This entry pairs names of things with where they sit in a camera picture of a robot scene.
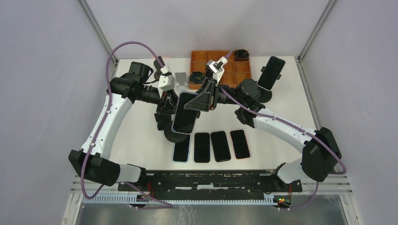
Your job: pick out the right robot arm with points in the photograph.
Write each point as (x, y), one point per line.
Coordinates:
(319, 149)

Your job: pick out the white slotted cable duct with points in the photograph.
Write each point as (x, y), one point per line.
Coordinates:
(135, 199)

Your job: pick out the black round phone stand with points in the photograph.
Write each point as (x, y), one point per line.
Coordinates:
(172, 136)

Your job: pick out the black round object in tray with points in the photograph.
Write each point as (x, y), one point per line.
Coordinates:
(241, 55)

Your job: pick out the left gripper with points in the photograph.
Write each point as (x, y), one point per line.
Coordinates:
(168, 101)

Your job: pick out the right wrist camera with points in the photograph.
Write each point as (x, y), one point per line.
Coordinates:
(215, 70)

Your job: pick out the small black folding stand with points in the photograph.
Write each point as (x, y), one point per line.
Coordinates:
(162, 120)

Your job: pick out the blue case phone on table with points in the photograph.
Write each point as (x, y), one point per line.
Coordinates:
(181, 151)

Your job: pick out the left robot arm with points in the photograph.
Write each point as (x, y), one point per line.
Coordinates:
(92, 161)

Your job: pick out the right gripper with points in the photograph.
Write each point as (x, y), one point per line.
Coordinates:
(206, 98)

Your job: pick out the aluminium frame rail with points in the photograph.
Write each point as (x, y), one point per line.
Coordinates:
(342, 186)

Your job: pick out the brown base phone stand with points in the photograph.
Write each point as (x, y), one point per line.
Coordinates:
(158, 64)

